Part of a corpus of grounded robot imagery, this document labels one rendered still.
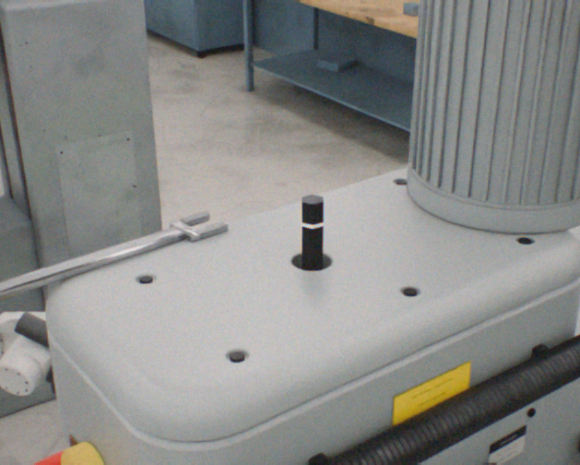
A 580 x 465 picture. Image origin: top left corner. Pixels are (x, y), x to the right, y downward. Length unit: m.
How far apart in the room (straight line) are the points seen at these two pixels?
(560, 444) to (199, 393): 0.50
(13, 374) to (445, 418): 0.80
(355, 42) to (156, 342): 6.80
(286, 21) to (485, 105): 7.37
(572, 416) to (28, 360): 0.78
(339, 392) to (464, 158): 0.27
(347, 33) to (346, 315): 6.82
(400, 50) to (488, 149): 6.21
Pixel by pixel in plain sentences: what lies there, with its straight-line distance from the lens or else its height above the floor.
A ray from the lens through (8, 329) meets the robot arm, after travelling 1.51.
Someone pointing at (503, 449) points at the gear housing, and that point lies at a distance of 0.94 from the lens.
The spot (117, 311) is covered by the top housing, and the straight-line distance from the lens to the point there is 0.75.
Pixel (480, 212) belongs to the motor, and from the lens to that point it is 0.87.
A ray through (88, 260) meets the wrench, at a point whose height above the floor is 1.90.
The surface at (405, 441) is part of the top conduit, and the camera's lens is 0.75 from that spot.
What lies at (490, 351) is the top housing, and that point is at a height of 1.82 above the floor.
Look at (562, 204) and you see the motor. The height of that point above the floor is 1.92.
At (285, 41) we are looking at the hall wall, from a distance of 8.24.
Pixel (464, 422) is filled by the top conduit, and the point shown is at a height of 1.80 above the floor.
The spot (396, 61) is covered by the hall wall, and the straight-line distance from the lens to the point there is 7.10.
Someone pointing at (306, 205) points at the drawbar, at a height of 1.95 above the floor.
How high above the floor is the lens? 2.28
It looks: 27 degrees down
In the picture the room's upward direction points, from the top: straight up
